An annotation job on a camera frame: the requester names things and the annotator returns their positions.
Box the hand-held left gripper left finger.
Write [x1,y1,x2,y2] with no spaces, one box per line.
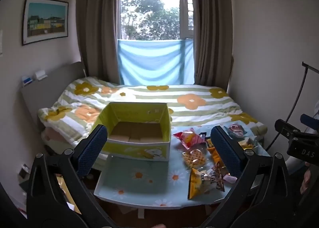
[26,124,117,228]

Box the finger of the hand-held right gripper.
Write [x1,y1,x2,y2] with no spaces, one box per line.
[300,114,319,127]
[275,119,304,139]

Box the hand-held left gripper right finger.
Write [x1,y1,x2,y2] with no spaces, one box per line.
[199,125,292,228]

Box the waffle packet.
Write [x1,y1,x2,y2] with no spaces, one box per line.
[182,149,208,169]

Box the yellow brown snack packet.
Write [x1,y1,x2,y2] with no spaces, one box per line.
[187,162,225,200]

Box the yellow cardboard box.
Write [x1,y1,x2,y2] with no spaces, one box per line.
[90,102,172,162]

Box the person's right hand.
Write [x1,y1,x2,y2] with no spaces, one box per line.
[300,168,312,194]

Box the orange snack packet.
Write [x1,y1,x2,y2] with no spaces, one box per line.
[206,140,222,167]

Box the small yellow snack packet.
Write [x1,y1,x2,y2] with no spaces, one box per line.
[239,138,257,150]

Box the white red snack packet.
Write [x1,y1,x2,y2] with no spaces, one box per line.
[223,123,250,140]

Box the pale lilac snack packet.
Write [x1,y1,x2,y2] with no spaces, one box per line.
[222,172,238,184]

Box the pink red snack packet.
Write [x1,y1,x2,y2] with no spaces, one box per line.
[172,128,208,149]

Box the black stand pole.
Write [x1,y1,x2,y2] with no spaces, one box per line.
[302,62,319,74]

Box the floral striped blanket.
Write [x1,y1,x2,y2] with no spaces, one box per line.
[37,76,268,144]

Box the daisy print blue tablecloth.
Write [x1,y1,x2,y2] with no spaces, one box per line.
[94,126,271,210]

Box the grey headboard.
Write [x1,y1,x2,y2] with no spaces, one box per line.
[20,62,86,131]

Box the light blue cloth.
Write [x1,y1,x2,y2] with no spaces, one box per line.
[117,39,195,86]

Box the brown curtain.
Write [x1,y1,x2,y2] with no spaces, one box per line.
[191,0,233,86]
[76,0,122,85]

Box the window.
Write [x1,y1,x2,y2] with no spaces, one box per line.
[121,0,195,40]

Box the black cable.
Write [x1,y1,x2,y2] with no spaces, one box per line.
[265,67,308,152]

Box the framed wall picture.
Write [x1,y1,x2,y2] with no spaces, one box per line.
[22,0,69,46]

